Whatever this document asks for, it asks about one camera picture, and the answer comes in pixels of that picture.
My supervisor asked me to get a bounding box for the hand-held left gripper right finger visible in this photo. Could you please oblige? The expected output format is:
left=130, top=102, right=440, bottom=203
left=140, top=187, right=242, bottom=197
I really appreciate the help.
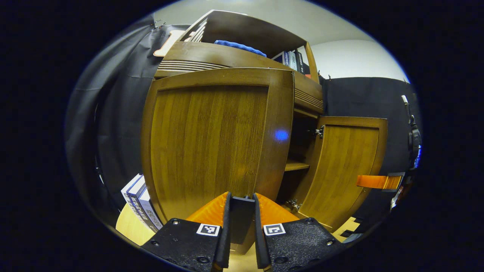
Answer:
left=253, top=192, right=346, bottom=272

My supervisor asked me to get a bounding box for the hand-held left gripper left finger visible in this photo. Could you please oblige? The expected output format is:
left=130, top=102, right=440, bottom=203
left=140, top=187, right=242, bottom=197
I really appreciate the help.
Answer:
left=141, top=191, right=232, bottom=272

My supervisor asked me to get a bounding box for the black door handle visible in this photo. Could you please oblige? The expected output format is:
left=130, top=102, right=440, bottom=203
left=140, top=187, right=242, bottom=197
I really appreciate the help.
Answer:
left=228, top=195, right=256, bottom=245

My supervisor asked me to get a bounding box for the wooden shoe cabinet door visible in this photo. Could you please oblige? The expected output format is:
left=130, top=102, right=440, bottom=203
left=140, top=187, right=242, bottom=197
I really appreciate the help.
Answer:
left=141, top=67, right=295, bottom=254
left=293, top=116, right=389, bottom=233

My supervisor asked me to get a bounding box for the wooden double-door shoe cabinet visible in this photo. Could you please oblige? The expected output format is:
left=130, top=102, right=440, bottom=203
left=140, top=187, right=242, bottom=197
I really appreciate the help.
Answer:
left=141, top=9, right=389, bottom=255

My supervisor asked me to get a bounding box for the wooden cabinet drawer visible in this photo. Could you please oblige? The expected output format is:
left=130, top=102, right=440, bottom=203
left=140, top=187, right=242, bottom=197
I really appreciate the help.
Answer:
left=163, top=41, right=324, bottom=100

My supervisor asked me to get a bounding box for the dark device on stand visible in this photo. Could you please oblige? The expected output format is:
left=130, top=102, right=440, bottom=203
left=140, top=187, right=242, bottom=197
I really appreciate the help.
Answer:
left=401, top=94, right=422, bottom=170

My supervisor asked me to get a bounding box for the wooden inner shelf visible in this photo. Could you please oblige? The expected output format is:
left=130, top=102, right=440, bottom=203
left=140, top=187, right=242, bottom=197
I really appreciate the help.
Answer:
left=284, top=160, right=310, bottom=172

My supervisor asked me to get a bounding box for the thick blue white book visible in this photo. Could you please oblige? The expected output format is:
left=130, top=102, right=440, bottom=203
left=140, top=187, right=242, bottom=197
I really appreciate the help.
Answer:
left=137, top=188, right=164, bottom=233
left=120, top=173, right=150, bottom=223
left=127, top=178, right=157, bottom=230

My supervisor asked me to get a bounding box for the black spine book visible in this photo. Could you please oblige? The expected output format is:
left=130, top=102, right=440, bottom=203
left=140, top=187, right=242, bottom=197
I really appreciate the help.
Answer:
left=295, top=51, right=311, bottom=75

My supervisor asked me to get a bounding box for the white spine book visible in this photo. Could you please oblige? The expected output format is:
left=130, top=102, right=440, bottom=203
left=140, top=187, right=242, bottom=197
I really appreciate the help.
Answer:
left=286, top=50, right=299, bottom=71

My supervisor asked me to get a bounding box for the picture cover book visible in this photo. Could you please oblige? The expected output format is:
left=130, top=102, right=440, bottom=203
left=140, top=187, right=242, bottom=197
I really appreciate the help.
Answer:
left=271, top=51, right=290, bottom=66

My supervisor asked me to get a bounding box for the blue towel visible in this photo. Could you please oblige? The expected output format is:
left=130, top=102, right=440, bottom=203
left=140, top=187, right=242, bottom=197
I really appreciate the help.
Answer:
left=214, top=40, right=267, bottom=58

